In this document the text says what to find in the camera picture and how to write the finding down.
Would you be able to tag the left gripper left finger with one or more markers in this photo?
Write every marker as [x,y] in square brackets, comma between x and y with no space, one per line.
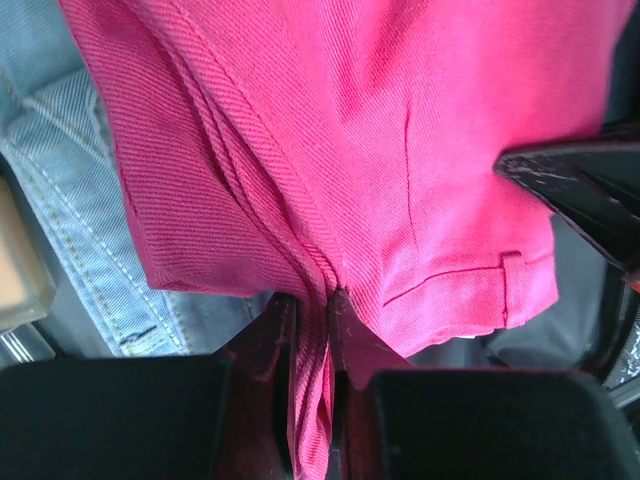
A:
[217,416]

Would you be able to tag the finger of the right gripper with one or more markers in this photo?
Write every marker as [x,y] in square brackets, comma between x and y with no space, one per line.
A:
[593,187]

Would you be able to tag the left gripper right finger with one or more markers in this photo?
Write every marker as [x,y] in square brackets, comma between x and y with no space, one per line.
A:
[395,420]

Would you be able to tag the magenta cloth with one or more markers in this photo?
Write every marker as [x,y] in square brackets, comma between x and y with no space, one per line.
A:
[308,146]

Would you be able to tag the light blue denim garment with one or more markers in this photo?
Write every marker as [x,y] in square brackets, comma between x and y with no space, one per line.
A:
[55,138]

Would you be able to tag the beige foundation bottle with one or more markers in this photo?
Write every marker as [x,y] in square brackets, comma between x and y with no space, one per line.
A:
[27,287]

